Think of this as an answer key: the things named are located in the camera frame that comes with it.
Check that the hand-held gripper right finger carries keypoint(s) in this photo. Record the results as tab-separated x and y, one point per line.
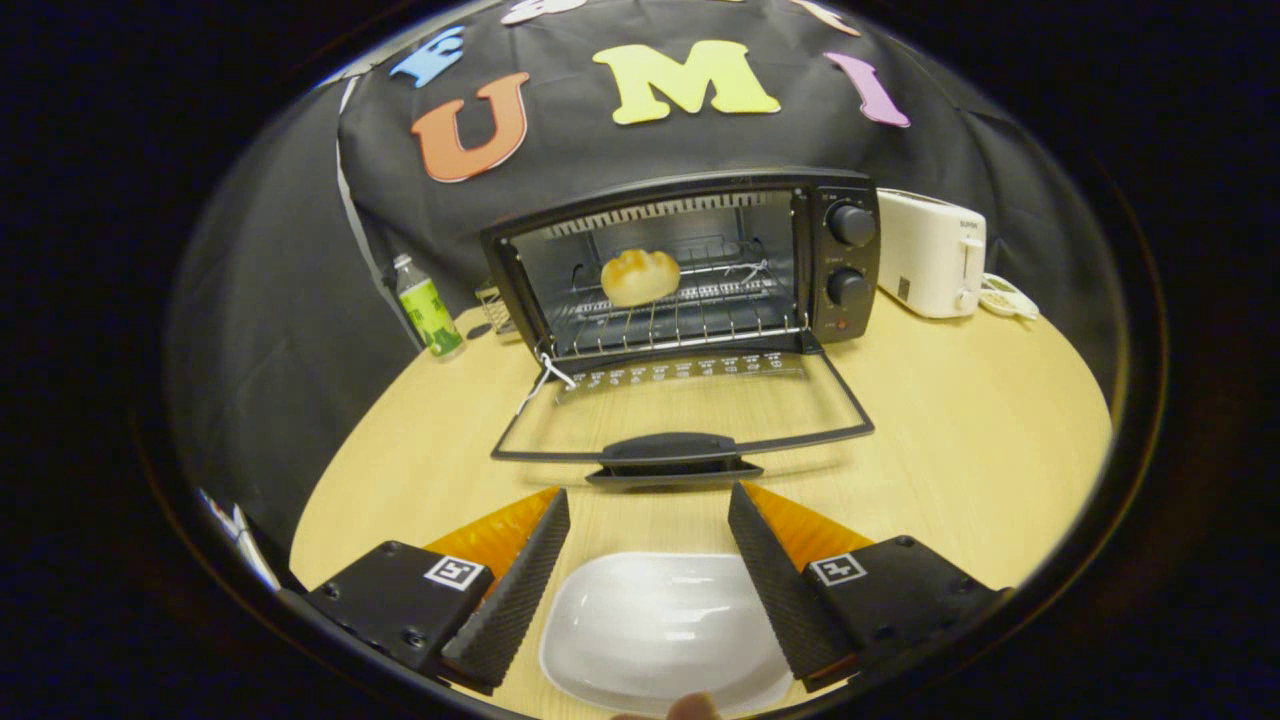
775	590

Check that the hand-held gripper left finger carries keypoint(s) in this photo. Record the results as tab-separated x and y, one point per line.
520	590

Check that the black toaster oven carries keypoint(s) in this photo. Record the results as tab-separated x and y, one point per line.
818	260

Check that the golden bread roll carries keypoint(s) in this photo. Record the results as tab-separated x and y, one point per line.
640	278

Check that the white slot toaster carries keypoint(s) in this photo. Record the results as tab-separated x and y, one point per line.
925	250

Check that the white square plate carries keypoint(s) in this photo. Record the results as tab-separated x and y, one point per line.
650	630

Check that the green label drink bottle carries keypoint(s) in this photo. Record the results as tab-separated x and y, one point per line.
430	315

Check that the small divided snack tray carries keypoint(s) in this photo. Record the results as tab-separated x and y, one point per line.
1005	298

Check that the black backdrop cloth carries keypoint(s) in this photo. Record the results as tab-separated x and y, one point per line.
620	150

